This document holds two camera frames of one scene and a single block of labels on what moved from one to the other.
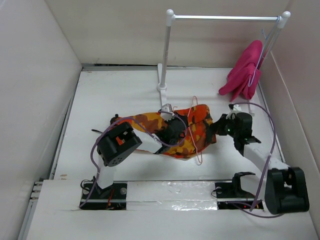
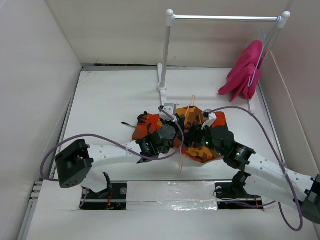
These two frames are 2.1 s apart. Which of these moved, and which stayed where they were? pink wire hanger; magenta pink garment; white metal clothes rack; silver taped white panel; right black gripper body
Moved: pink wire hanger; right black gripper body
Stayed: magenta pink garment; white metal clothes rack; silver taped white panel
